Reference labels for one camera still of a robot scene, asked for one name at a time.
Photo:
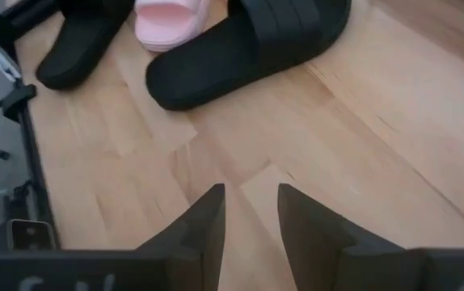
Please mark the black station frame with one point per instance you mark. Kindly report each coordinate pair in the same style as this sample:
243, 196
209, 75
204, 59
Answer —
33, 161

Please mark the pink foam slide sandal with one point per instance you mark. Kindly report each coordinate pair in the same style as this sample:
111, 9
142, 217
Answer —
167, 24

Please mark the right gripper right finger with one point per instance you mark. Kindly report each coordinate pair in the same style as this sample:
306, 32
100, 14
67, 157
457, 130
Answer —
309, 242

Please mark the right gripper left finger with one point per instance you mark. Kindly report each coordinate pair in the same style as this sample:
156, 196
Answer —
205, 226

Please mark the black foam slide sandal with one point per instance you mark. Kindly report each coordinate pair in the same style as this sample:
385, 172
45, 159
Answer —
78, 44
236, 52

